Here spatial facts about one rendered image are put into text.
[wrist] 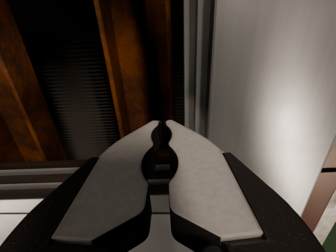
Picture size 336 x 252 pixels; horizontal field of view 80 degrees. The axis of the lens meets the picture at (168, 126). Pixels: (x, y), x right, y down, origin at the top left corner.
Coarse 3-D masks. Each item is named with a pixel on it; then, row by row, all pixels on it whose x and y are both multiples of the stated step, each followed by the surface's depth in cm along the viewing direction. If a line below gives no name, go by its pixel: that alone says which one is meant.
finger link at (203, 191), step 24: (168, 120) 12; (168, 144) 10; (192, 144) 10; (192, 168) 8; (216, 168) 8; (192, 192) 7; (216, 192) 7; (240, 192) 7; (192, 216) 6; (216, 216) 6; (240, 216) 6; (192, 240) 7; (216, 240) 6
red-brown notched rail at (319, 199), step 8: (328, 160) 18; (328, 168) 19; (320, 176) 19; (328, 176) 19; (320, 184) 20; (328, 184) 20; (312, 192) 20; (320, 192) 20; (328, 192) 20; (312, 200) 21; (320, 200) 21; (328, 200) 21; (312, 208) 21; (320, 208) 21; (304, 216) 22; (312, 216) 22; (320, 216) 22; (312, 224) 23
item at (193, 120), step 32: (192, 0) 12; (192, 32) 13; (192, 64) 14; (192, 96) 15; (192, 128) 16; (64, 160) 19; (160, 160) 19; (0, 192) 18; (32, 192) 18; (160, 192) 17
